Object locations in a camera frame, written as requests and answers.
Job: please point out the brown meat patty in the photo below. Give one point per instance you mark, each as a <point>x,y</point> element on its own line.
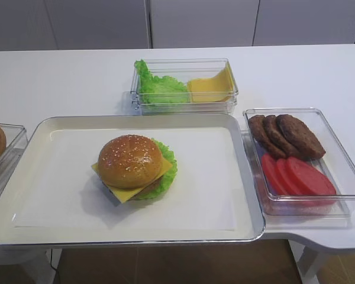
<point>255,124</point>
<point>300,136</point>
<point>277,138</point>

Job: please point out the green lettuce leaves in box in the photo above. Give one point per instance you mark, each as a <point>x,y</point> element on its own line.
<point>160,90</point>

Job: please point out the white rectangular serving tray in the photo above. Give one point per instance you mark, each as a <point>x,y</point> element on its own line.
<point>54,198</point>

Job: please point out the right red tomato slice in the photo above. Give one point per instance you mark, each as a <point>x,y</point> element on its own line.
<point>310,180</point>

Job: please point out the yellow cheese slice on burger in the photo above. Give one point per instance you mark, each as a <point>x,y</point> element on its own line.
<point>124,195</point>

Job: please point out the middle brown meat patty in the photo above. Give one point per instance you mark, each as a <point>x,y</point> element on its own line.
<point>277,138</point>

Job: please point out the left brown meat patty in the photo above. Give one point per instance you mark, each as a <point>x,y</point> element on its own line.
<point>255,124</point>

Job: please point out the clear lettuce and cheese box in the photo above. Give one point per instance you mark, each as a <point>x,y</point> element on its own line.
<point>183,70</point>

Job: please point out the clear bun box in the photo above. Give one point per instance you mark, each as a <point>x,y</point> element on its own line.
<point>17,141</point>

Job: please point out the green lettuce leaf on burger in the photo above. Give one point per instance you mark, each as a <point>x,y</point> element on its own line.
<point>169,174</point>

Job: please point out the middle red tomato slice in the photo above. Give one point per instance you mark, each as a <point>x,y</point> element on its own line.
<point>290,186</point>

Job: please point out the yellow cheese slices in box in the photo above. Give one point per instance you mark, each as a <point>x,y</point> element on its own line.
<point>216,89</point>

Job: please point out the sesame bun top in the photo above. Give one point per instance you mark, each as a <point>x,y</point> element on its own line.
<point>129,161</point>

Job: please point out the right brown meat patty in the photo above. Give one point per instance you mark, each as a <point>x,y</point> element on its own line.
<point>300,136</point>

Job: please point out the brown patty in burger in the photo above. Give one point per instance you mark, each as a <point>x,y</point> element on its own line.
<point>149,190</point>

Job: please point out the left red tomato slice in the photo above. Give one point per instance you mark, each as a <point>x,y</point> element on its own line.
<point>269,170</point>

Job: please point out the red tomato slice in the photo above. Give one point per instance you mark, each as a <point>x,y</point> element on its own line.
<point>269,170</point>
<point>310,180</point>
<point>290,186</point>

